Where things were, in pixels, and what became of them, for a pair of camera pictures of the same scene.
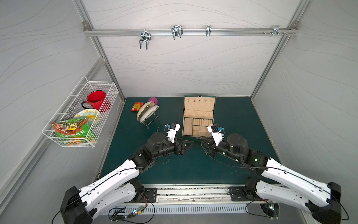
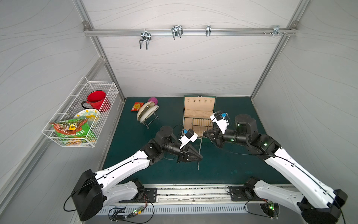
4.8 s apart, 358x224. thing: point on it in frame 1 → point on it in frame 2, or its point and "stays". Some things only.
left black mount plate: (149, 195) stays
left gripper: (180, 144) → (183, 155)
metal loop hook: (177, 31) stays
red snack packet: (137, 106) stays
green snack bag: (72, 128) stays
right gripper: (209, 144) → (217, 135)
